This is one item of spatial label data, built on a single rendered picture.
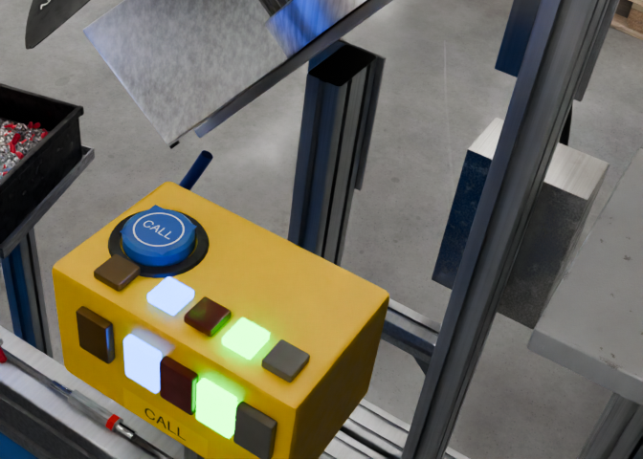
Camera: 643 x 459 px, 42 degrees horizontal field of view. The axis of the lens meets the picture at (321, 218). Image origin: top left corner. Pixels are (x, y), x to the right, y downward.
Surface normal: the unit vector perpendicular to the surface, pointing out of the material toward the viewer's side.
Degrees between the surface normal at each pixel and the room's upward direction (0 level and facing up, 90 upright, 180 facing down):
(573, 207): 90
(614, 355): 0
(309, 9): 88
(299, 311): 0
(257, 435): 90
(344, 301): 0
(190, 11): 55
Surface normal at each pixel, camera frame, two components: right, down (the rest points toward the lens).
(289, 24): -0.65, 0.57
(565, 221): -0.52, 0.51
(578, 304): 0.11, -0.76
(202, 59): 0.12, 0.11
